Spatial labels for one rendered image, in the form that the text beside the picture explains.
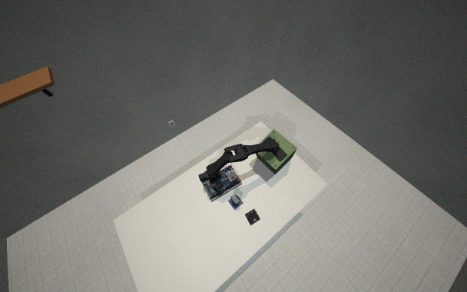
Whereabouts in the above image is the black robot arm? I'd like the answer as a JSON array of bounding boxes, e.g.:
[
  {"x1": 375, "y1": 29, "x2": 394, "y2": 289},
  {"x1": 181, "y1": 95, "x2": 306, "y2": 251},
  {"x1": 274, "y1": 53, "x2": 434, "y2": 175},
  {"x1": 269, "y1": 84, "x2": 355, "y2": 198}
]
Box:
[{"x1": 198, "y1": 137, "x2": 287, "y2": 190}]

